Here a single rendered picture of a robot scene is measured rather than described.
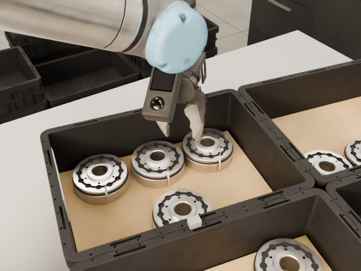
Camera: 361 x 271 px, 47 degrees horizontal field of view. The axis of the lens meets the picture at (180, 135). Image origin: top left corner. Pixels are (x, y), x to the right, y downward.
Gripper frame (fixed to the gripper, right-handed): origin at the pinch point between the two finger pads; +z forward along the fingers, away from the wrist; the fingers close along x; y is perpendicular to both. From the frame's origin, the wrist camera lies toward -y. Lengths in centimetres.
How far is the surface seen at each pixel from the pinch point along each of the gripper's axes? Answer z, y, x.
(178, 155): 5.5, 0.3, 1.1
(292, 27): 50, 145, -9
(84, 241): 6.8, -21.8, 10.6
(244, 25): 98, 241, 33
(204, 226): -1.6, -19.9, -10.0
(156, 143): 5.1, 2.2, 6.3
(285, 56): 25, 74, -12
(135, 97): 21, 36, 27
